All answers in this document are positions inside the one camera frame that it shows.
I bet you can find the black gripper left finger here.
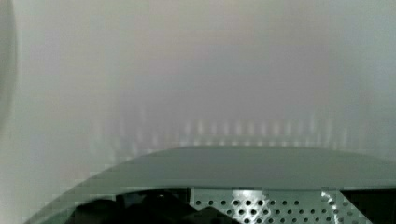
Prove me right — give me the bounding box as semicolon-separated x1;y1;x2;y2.
66;191;241;224

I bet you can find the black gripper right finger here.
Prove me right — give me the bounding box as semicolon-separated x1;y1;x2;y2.
342;189;396;224

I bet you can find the green plastic strainer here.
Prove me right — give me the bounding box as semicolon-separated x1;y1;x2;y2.
24;147;395;224

